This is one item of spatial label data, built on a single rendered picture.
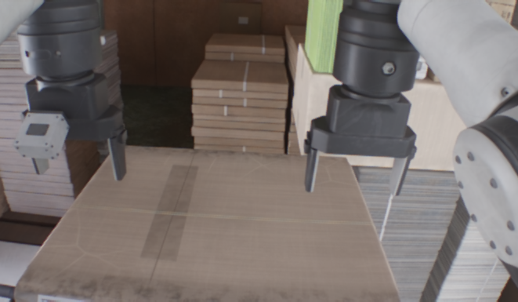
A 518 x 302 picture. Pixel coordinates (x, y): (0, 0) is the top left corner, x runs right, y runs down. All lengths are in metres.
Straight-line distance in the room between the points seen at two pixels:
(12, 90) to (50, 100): 1.71
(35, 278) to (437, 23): 0.50
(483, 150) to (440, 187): 0.78
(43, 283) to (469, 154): 0.47
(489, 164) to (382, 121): 0.24
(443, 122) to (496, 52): 0.64
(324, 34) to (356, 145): 0.41
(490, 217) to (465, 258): 0.96
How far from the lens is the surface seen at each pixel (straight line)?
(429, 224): 1.02
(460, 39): 0.29
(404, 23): 0.33
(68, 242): 0.57
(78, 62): 0.42
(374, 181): 0.90
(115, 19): 4.90
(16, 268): 2.15
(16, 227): 2.44
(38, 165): 0.52
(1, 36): 0.31
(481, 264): 1.22
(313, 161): 0.43
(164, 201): 0.61
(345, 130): 0.41
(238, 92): 2.00
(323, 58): 0.80
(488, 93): 0.26
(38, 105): 0.46
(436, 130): 0.90
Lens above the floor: 1.44
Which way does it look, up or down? 27 degrees down
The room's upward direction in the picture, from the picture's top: 3 degrees clockwise
